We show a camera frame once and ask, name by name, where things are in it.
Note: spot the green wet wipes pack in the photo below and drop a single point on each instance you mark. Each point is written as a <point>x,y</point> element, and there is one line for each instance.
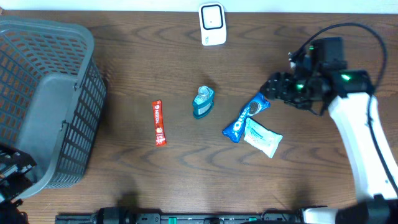
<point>261,138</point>

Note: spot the blue Oreo cookie pack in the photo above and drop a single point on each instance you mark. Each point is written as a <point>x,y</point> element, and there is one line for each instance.
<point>235,130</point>

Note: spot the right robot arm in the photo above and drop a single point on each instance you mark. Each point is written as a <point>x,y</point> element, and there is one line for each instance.
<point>321,75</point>

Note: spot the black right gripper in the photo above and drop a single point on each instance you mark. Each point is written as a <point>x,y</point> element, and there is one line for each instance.
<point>280,82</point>

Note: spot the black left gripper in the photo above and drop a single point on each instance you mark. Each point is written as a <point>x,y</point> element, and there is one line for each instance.
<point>10,170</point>

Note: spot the red Nescafe stick sachet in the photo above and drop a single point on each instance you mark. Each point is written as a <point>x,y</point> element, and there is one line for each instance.
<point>160,139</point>

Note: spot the grey plastic basket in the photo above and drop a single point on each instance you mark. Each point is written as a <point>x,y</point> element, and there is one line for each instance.
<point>52,95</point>

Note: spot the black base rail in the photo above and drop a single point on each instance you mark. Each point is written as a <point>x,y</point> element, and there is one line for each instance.
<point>121,215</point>

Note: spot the teal mouthwash bottle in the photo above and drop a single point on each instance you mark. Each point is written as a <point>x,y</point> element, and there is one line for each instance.
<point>203,102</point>

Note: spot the white barcode scanner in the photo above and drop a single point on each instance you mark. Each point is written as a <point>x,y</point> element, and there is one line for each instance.
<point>212,24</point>

